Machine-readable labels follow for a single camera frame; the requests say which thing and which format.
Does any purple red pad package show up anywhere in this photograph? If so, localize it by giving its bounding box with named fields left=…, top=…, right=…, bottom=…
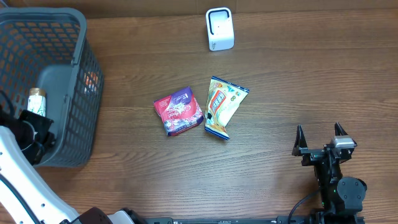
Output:
left=154, top=86, right=204, bottom=136

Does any dark grey plastic basket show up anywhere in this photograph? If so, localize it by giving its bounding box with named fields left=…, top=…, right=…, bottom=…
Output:
left=1, top=7, right=104, bottom=167

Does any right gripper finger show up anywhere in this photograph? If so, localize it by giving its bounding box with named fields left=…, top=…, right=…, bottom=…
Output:
left=292, top=125, right=308, bottom=156
left=334, top=122, right=348, bottom=136

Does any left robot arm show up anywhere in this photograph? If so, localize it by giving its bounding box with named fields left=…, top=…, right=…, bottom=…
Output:
left=1, top=111, right=145, bottom=224

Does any white barcode scanner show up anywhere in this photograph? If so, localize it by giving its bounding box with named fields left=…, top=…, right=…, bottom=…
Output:
left=205, top=7, right=234, bottom=52

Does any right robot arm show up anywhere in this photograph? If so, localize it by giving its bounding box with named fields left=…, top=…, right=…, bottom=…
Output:
left=287, top=123, right=368, bottom=223

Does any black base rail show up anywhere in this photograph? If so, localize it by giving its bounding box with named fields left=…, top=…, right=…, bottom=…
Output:
left=133, top=216, right=366, bottom=224

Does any white bottle gold cap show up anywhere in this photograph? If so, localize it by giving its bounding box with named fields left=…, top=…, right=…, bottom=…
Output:
left=27, top=88, right=47, bottom=117

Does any yellow wipes package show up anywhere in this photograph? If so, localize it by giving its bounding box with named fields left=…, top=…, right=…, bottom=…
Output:
left=205, top=76, right=249, bottom=140

